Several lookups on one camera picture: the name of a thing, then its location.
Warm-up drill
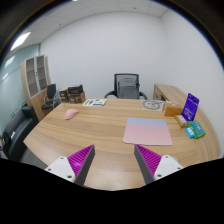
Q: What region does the pink blue mouse pad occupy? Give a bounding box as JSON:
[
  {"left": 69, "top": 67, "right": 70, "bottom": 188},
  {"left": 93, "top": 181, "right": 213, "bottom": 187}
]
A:
[{"left": 123, "top": 117, "right": 172, "bottom": 146}]

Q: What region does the brown cardboard box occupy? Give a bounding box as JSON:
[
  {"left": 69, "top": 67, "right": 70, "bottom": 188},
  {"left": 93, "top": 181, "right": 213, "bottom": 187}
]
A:
[{"left": 162, "top": 103, "right": 183, "bottom": 117}]

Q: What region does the small black office chair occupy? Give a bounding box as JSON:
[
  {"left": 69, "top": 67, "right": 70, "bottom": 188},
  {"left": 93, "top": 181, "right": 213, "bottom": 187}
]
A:
[{"left": 41, "top": 84, "right": 57, "bottom": 110}]

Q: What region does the wooden desk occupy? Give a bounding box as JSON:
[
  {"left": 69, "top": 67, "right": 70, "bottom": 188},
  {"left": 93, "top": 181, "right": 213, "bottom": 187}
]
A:
[{"left": 23, "top": 97, "right": 222, "bottom": 192}]

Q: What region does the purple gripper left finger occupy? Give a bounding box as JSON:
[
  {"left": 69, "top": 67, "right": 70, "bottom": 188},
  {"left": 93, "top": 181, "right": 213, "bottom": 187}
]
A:
[{"left": 46, "top": 145, "right": 95, "bottom": 186}]

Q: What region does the wooden glass-door cabinet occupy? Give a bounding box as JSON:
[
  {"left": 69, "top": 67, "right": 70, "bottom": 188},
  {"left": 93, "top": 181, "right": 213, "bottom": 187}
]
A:
[{"left": 21, "top": 55, "right": 50, "bottom": 120}]

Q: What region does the green packet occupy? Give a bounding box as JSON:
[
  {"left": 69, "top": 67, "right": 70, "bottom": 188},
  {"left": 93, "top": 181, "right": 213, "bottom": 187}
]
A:
[{"left": 188, "top": 121, "right": 206, "bottom": 139}]

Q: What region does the blue small packet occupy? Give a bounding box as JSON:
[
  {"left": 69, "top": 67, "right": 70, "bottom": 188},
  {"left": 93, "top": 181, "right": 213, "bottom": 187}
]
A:
[{"left": 185, "top": 127, "right": 195, "bottom": 138}]

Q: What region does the grey mesh office chair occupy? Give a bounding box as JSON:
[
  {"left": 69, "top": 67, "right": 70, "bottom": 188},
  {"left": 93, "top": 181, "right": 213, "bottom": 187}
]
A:
[{"left": 105, "top": 73, "right": 147, "bottom": 100}]

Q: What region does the black sofa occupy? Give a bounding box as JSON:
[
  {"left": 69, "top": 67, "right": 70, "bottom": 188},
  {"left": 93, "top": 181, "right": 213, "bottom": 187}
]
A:
[{"left": 2, "top": 106, "right": 39, "bottom": 162}]

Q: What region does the brown boxes stack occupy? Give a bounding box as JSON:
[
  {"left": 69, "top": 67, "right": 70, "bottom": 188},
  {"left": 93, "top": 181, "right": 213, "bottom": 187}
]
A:
[{"left": 59, "top": 84, "right": 85, "bottom": 103}]

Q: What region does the purple standing card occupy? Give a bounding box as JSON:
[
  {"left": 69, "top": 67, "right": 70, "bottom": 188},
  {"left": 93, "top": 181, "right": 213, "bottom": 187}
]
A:
[{"left": 181, "top": 93, "right": 199, "bottom": 121}]

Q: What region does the wooden side cabinet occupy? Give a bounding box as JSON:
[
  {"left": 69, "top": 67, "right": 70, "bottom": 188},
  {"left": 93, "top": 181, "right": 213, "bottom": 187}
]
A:
[{"left": 153, "top": 84, "right": 187, "bottom": 106}]

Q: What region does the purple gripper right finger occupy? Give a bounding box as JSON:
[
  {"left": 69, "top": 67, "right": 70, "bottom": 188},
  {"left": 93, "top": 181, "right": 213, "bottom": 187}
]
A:
[{"left": 134, "top": 145, "right": 182, "bottom": 184}]

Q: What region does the white green paper sheet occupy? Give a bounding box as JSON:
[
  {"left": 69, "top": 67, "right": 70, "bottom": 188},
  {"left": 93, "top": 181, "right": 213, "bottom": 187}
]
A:
[{"left": 83, "top": 98, "right": 107, "bottom": 106}]

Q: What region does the yellow small box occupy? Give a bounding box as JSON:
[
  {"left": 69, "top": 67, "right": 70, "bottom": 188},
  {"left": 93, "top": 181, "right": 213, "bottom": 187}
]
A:
[{"left": 175, "top": 115, "right": 188, "bottom": 127}]

